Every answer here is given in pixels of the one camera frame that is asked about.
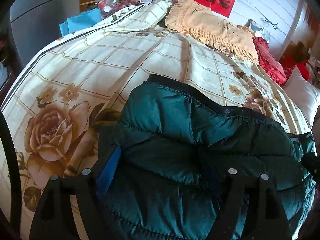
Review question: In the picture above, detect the grey wardrobe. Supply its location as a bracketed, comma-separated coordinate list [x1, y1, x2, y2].
[9, 0, 59, 68]

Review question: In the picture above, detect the yellow fringed pillow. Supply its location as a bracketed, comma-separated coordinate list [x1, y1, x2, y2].
[165, 0, 259, 64]

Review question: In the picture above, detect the white pillow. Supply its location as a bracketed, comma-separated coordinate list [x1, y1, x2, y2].
[283, 66, 319, 128]

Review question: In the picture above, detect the green quilted puffer jacket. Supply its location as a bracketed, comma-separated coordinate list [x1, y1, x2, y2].
[97, 75, 316, 239]

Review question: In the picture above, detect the framed photo behind pillows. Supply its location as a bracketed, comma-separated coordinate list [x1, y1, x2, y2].
[248, 19, 271, 43]

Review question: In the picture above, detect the blue cloth on bedside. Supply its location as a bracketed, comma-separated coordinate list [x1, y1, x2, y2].
[59, 8, 101, 36]

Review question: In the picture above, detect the red heart-shaped cushion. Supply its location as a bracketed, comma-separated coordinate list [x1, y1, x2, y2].
[253, 37, 287, 87]

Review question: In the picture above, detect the floral cream bed quilt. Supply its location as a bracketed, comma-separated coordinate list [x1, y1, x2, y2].
[1, 0, 310, 239]

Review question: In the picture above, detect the clutter of bottles bedside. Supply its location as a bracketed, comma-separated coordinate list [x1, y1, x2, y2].
[96, 0, 121, 19]

